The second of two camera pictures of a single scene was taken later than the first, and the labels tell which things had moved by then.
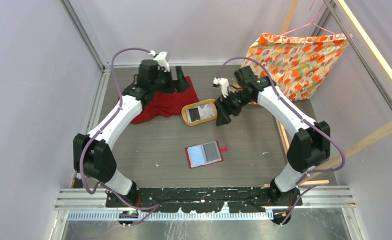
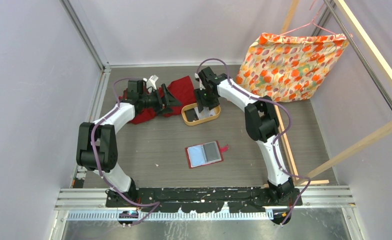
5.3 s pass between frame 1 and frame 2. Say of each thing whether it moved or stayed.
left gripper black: moved
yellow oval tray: stayed
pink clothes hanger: stayed
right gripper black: moved
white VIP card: stayed
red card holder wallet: stayed
